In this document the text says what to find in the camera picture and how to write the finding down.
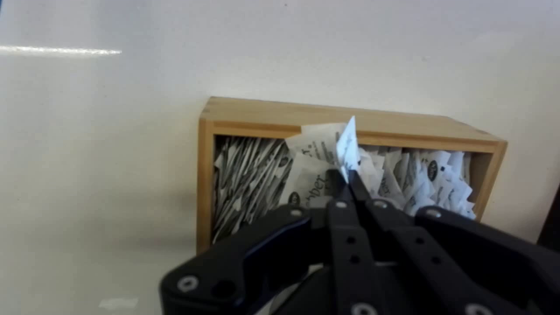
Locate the small white sachet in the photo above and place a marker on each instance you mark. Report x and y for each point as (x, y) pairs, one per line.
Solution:
(349, 146)

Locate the white sachets stack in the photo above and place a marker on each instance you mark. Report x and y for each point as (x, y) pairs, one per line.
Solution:
(431, 176)
(246, 181)

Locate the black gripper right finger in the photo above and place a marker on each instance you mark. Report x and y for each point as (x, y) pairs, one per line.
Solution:
(466, 263)

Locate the white sachet with black print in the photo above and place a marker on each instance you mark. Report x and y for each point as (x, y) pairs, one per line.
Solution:
(309, 163)

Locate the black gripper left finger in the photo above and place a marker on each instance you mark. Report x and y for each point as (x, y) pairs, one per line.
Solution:
(263, 263)

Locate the open wooden box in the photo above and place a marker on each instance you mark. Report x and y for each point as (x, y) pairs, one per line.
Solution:
(263, 114)

